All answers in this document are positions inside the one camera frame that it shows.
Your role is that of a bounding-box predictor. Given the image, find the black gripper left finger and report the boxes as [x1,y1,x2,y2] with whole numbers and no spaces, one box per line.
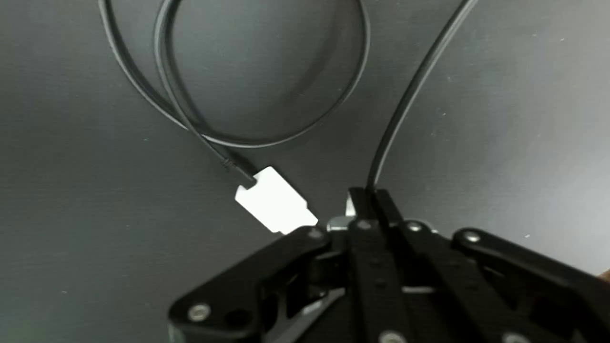
[168,227,357,343]

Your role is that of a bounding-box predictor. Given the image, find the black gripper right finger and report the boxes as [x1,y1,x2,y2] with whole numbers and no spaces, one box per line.
[348,188,610,343]

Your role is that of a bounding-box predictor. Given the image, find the white charger adapter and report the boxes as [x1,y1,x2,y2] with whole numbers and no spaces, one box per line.
[235,166,319,234]

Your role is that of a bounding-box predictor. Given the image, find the black charger cable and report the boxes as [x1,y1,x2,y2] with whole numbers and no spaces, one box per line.
[98,0,481,192]

